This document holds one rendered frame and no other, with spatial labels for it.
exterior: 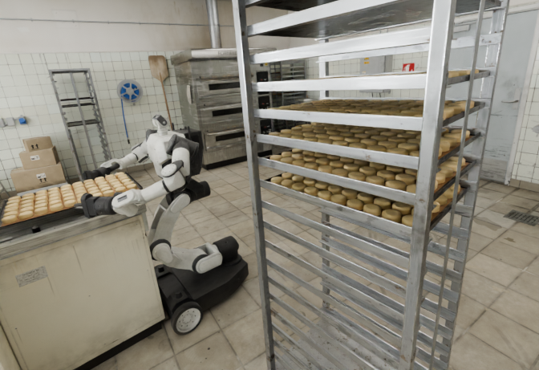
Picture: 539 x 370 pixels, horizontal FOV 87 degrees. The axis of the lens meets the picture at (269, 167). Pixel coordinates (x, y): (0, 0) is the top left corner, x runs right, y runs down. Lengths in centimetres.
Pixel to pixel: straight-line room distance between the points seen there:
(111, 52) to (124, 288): 447
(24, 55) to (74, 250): 433
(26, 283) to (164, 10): 505
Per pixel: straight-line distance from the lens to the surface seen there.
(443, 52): 66
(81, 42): 578
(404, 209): 90
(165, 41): 597
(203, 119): 501
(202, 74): 507
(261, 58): 100
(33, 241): 177
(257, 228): 118
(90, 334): 207
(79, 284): 189
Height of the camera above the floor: 153
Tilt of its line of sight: 18 degrees down
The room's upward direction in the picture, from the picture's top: 4 degrees counter-clockwise
